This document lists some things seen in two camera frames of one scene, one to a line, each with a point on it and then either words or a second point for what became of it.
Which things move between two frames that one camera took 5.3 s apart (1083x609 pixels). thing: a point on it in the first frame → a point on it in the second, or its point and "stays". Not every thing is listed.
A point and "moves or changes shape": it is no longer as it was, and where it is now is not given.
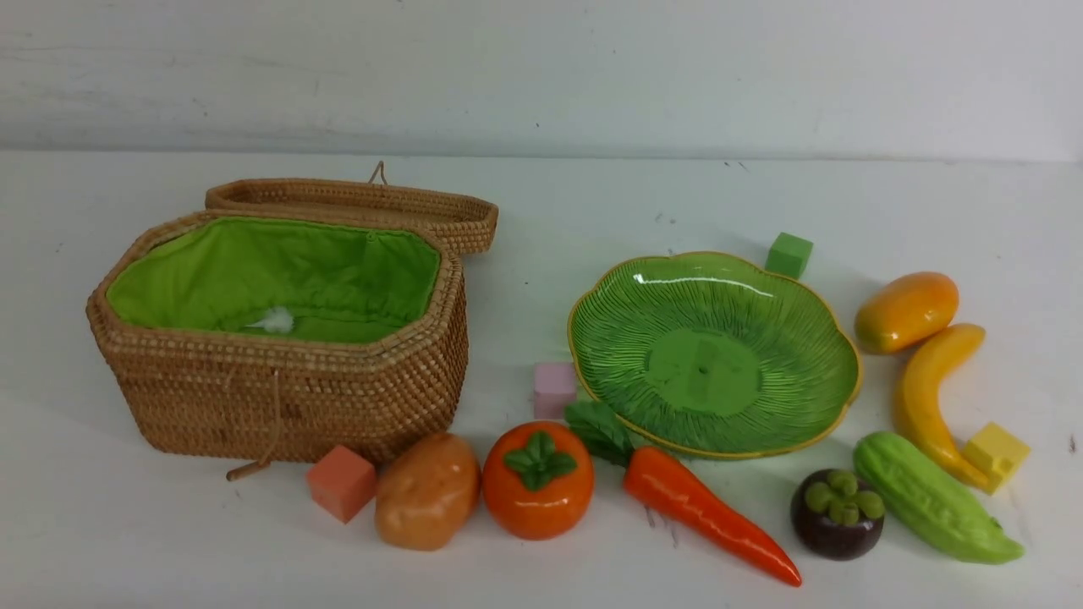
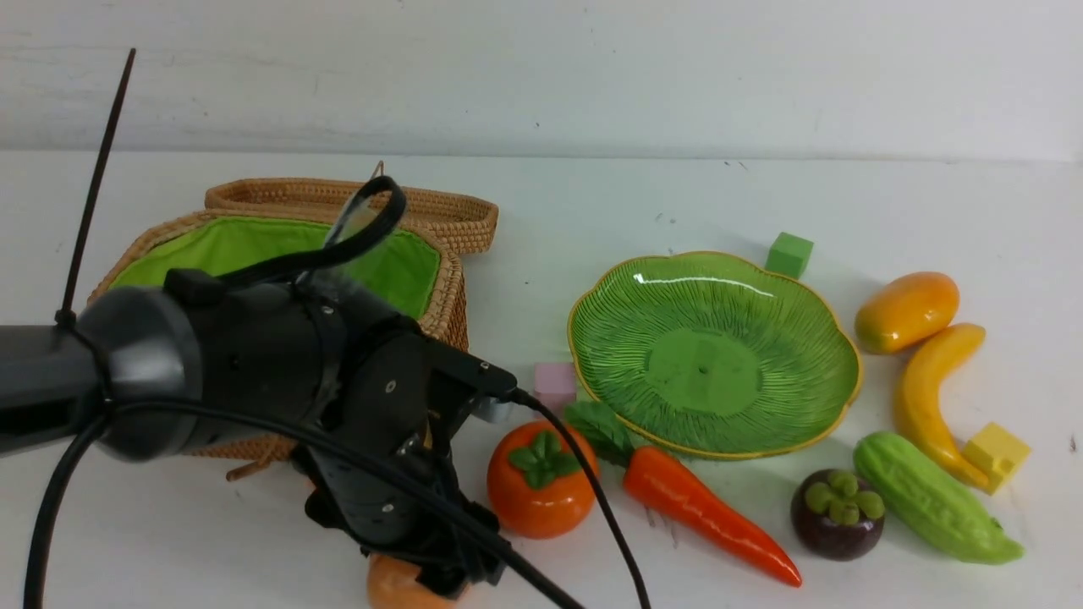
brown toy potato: [425, 491] moves or changes shape
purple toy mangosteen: [836, 515] stays
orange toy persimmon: [538, 480] stays
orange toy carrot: [664, 487] stays
